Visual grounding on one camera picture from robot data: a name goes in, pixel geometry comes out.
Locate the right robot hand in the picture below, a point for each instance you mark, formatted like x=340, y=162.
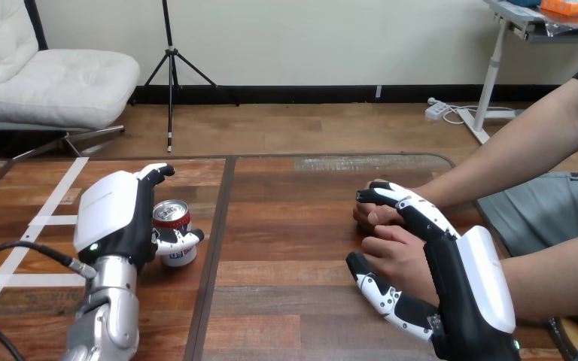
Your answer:
x=468, y=299

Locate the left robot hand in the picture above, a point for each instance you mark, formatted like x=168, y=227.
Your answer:
x=114, y=214

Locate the person's hand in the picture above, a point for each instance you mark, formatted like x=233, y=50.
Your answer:
x=398, y=259
x=375, y=216

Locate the red and white drink can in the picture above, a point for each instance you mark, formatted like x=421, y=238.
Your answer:
x=172, y=216

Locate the person's forearm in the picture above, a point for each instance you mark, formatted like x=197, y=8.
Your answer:
x=558, y=284
x=493, y=159

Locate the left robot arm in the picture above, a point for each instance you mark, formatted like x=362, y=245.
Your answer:
x=109, y=314

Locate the person's body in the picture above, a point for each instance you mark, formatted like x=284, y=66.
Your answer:
x=543, y=209

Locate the white power strip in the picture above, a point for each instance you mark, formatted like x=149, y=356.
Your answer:
x=436, y=109

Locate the white cushioned chair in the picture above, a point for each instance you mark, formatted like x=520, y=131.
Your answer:
x=54, y=84

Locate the black tripod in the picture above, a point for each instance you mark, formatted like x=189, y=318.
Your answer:
x=171, y=65

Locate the white desk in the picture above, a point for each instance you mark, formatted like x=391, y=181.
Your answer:
x=491, y=74

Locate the orange thing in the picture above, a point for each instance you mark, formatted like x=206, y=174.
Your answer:
x=568, y=6

